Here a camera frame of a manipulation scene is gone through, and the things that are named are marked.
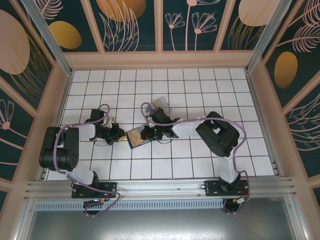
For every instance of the aluminium mounting rail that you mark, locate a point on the aluminium mounting rail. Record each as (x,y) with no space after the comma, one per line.
(160,186)

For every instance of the aluminium frame post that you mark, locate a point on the aluminium frame post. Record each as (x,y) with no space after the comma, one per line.
(265,35)
(50,37)

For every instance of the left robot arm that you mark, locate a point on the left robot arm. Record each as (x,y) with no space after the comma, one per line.
(60,150)

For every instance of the clear acrylic card box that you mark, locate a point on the clear acrylic card box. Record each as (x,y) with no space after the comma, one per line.
(165,102)

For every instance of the gold credit card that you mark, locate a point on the gold credit card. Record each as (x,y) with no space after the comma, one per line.
(135,138)

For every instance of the left white camera bracket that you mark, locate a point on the left white camera bracket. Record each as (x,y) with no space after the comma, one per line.
(111,122)

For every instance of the grey metal sheet panel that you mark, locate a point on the grey metal sheet panel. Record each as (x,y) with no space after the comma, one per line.
(160,225)

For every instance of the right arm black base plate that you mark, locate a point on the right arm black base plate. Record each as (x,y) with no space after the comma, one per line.
(212,188)

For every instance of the beige credit card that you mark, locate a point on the beige credit card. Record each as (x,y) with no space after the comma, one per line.
(158,103)

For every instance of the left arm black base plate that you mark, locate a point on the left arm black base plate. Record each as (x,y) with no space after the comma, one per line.
(110,190)

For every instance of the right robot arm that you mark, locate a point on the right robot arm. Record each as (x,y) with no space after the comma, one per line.
(217,135)

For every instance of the blue card holder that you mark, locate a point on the blue card holder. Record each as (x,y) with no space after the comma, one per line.
(147,142)

